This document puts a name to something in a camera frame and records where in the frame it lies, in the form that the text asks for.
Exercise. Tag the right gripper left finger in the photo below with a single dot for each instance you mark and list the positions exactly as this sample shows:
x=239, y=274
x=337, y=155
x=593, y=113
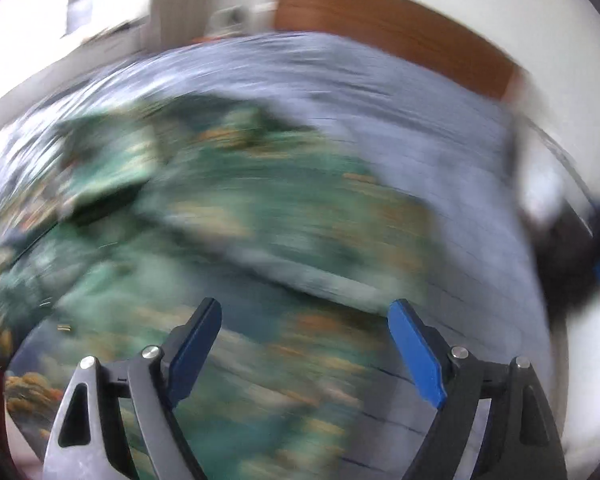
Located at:
x=88, y=440

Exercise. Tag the brown wooden headboard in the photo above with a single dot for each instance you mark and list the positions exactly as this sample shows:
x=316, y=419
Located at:
x=408, y=30

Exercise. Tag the blue checked bed cover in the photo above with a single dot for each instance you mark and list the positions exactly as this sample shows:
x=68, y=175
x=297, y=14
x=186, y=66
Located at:
x=420, y=134

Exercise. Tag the black and blue hanging clothes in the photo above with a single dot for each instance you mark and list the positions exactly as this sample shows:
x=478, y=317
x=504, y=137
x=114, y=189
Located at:
x=567, y=258

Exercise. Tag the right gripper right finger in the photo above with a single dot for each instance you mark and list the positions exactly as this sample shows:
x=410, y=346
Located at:
x=521, y=439

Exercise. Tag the green patterned jacket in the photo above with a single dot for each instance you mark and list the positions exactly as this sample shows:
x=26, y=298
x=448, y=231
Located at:
x=114, y=225

